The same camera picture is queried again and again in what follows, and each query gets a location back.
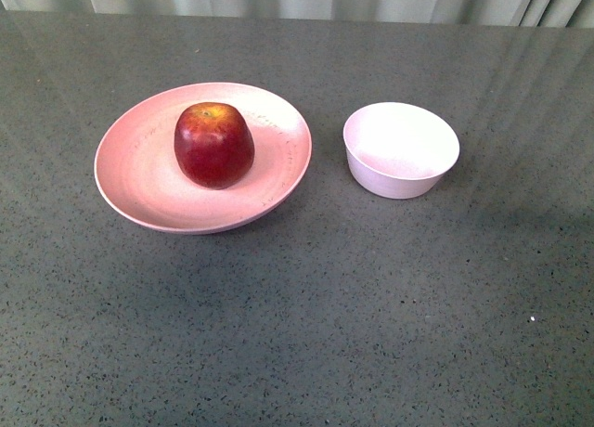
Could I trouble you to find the red yellow apple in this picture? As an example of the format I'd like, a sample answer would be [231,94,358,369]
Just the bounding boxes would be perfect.
[174,102,255,189]

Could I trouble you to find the pale pink bowl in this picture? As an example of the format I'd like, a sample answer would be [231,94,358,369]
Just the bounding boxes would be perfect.
[342,102,460,200]

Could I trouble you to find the pink plate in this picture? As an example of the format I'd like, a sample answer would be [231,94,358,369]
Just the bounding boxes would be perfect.
[94,83,312,234]

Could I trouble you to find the white curtain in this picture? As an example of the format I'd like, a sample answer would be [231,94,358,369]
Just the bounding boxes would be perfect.
[1,0,593,28]

